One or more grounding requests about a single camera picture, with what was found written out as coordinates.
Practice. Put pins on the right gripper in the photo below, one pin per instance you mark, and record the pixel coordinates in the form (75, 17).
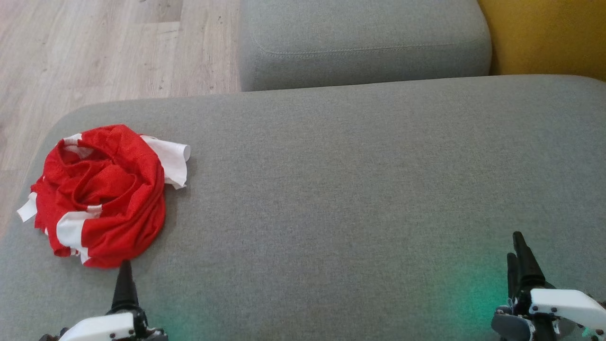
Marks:
(568, 305)

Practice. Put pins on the large grey sofa seat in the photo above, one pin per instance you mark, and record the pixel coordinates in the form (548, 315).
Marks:
(341, 189)

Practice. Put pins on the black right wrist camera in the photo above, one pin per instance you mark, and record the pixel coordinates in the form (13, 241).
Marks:
(511, 327)

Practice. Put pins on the mustard yellow cushion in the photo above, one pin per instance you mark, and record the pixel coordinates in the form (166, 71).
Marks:
(554, 38)

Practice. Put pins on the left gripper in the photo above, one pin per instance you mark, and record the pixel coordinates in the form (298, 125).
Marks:
(102, 329)

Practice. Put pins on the red white basketball jersey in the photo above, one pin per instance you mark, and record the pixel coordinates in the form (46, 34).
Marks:
(71, 189)

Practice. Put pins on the small grey sofa cushion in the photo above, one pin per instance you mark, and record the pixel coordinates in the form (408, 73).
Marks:
(360, 42)

